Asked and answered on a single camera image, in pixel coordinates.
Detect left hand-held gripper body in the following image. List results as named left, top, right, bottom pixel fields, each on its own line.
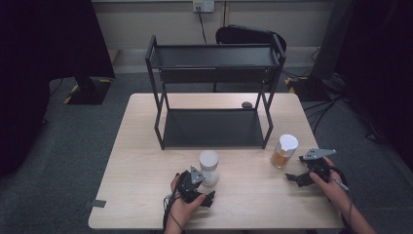
left=176, top=166, right=208, bottom=204

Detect grey upright panel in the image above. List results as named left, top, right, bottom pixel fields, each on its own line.
left=310, top=0, right=357, bottom=81

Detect left hand-held gripper cable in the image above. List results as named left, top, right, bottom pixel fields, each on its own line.
left=162, top=191, right=184, bottom=232

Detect black office chair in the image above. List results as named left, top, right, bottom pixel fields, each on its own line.
left=214, top=24, right=288, bottom=55

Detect person's left hand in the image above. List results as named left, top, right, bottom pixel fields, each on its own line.
left=167, top=173, right=207, bottom=225

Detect black floor cables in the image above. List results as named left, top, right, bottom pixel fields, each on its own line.
left=301, top=94, right=346, bottom=136

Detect right hand-held gripper cable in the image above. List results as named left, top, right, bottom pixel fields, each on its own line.
left=328, top=165, right=356, bottom=228

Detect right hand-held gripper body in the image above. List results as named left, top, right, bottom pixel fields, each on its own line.
left=298, top=148, right=337, bottom=181

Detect orange powder jar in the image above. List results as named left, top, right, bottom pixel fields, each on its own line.
left=271, top=134, right=299, bottom=170

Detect white wall socket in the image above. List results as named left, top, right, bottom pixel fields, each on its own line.
left=192, top=0, right=215, bottom=14

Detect grey tape piece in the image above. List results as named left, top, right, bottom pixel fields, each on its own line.
left=85, top=199, right=107, bottom=209

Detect white powder jar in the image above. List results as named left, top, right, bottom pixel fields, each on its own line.
left=198, top=149, right=220, bottom=188

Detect black metal shelf rack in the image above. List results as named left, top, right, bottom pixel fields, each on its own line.
left=144, top=33, right=287, bottom=151

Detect person's right hand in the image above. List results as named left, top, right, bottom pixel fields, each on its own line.
left=309, top=157, right=352, bottom=209

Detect black power cable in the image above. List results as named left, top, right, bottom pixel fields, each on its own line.
left=196, top=5, right=208, bottom=46

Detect hand-held gripper cable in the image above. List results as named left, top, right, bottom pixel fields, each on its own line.
left=162, top=191, right=184, bottom=232
left=328, top=165, right=356, bottom=228

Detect dark curtain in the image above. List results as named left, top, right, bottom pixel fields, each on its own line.
left=334, top=0, right=413, bottom=170
left=0, top=0, right=116, bottom=179

